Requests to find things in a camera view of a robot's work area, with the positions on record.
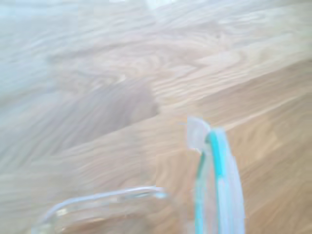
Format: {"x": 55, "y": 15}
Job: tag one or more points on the clear lid with teal seal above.
{"x": 219, "y": 175}

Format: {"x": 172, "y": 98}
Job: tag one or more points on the clear glass food container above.
{"x": 102, "y": 209}

